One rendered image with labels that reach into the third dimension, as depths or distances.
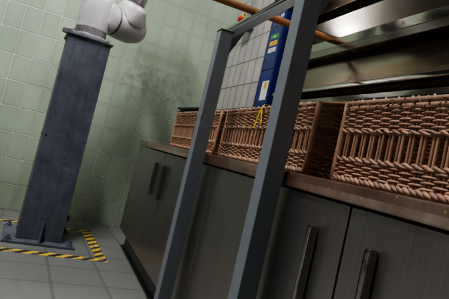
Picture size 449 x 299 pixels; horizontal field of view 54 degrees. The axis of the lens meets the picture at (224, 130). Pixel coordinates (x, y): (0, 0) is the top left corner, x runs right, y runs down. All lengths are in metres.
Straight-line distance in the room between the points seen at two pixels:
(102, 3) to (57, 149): 0.75
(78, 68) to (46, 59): 0.67
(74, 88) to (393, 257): 1.82
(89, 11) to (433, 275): 2.00
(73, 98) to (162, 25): 1.01
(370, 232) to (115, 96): 2.37
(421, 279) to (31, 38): 2.59
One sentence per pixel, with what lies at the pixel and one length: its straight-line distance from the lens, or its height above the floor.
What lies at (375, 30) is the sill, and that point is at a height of 1.16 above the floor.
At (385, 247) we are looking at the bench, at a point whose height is 0.51.
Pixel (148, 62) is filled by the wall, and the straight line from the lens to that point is 2.92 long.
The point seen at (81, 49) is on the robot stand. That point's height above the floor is 0.94.
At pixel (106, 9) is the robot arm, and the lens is 2.32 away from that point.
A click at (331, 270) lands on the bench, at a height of 0.44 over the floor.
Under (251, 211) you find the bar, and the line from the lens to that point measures 0.85.
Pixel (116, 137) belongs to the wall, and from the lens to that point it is 2.86.
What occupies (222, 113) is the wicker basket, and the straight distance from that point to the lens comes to 1.44.
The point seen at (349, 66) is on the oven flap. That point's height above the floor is 1.04.
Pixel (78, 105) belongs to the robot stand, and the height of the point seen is 0.67.
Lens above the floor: 0.57
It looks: 4 degrees up
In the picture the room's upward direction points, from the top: 13 degrees clockwise
